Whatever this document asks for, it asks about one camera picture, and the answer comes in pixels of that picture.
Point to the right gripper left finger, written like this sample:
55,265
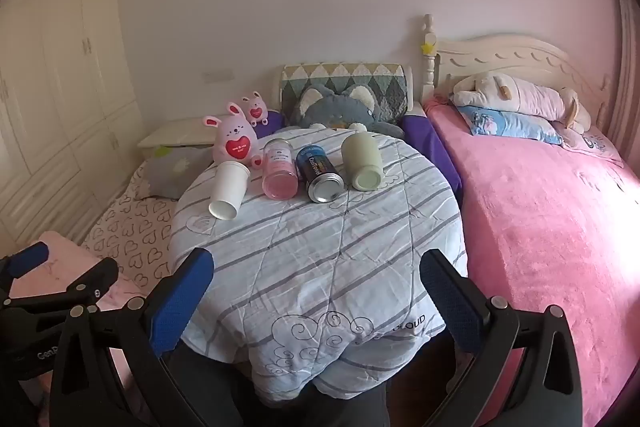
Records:
86,388

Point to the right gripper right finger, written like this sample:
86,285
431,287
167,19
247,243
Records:
546,389

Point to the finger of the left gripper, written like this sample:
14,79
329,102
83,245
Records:
25,259
19,315

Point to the pale green cup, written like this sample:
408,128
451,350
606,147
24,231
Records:
362,161

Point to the white paper cup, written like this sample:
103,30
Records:
228,190

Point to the pink transparent cup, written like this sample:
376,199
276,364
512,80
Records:
279,174

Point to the heart pattern sheet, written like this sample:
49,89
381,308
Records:
135,231

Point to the cream wardrobe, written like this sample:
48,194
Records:
70,122

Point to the grey star pillow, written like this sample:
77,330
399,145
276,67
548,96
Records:
169,171

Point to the pink fleece blanket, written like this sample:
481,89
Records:
546,226

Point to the striped white quilt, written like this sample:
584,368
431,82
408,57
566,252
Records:
321,294

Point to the large pink bunny plush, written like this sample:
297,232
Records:
235,139

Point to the black blue can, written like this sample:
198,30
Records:
323,182

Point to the small pink bunny plush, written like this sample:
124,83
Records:
255,109

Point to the pink embroidered pillow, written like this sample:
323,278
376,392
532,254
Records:
592,143

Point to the blue cartoon pillow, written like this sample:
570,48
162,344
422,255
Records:
485,121

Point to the purple bed sheet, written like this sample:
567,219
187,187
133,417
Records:
421,135

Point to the white dog plush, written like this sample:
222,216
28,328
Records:
495,90

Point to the grey cat plush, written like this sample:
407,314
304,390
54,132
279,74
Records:
355,108

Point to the cream wooden headboard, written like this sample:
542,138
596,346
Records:
448,61

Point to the diamond pattern quilted cushion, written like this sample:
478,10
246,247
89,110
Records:
390,83

